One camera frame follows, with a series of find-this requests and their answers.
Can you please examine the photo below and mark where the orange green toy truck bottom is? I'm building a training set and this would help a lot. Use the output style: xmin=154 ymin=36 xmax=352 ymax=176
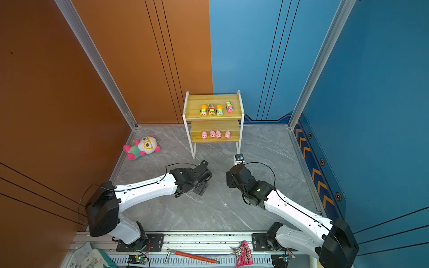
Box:
xmin=200 ymin=105 xmax=207 ymax=116

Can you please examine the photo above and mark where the green orange toy truck top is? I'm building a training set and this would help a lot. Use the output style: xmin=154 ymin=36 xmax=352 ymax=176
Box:
xmin=216 ymin=105 xmax=223 ymax=116

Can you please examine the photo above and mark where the pink toy truck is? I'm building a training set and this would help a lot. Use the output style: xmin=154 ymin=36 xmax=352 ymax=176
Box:
xmin=226 ymin=101 xmax=234 ymax=113

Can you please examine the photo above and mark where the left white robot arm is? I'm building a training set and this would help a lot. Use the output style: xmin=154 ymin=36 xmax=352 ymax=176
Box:
xmin=85 ymin=160 xmax=212 ymax=251

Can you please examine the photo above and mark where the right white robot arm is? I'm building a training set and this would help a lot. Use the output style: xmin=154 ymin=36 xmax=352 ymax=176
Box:
xmin=226 ymin=164 xmax=359 ymax=268

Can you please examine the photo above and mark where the plush doll pink white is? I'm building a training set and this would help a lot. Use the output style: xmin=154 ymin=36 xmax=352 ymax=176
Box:
xmin=124 ymin=136 xmax=160 ymax=160

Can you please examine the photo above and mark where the pink snack packet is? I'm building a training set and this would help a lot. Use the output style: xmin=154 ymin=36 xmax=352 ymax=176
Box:
xmin=232 ymin=240 xmax=254 ymax=268

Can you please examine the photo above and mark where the circuit board right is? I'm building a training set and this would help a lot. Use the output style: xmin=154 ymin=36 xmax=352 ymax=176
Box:
xmin=271 ymin=254 xmax=296 ymax=268

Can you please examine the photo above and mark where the green circuit board left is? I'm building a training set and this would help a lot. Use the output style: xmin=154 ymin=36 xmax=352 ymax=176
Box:
xmin=127 ymin=255 xmax=150 ymax=268

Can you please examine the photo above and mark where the teal cloth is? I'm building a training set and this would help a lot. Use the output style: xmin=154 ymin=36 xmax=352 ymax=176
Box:
xmin=73 ymin=242 xmax=117 ymax=268

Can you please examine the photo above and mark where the white shelf frame with wood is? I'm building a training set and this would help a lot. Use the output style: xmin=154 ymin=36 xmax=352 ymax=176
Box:
xmin=182 ymin=92 xmax=245 ymax=158

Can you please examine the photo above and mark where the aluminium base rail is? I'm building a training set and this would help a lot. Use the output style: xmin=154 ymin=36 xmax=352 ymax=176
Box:
xmin=62 ymin=231 xmax=322 ymax=268

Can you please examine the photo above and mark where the red handled tool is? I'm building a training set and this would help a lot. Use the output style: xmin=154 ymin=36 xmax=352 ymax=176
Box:
xmin=164 ymin=251 xmax=220 ymax=264

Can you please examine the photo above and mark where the aluminium corner post right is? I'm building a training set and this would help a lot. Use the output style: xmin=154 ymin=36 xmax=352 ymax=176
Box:
xmin=288 ymin=0 xmax=356 ymax=131

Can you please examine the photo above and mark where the aluminium corner post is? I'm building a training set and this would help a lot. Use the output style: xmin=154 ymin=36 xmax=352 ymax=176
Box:
xmin=288 ymin=0 xmax=356 ymax=131
xmin=55 ymin=0 xmax=138 ymax=130

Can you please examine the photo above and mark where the aluminium corner post left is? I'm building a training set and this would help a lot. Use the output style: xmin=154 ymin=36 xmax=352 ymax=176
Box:
xmin=55 ymin=0 xmax=138 ymax=130

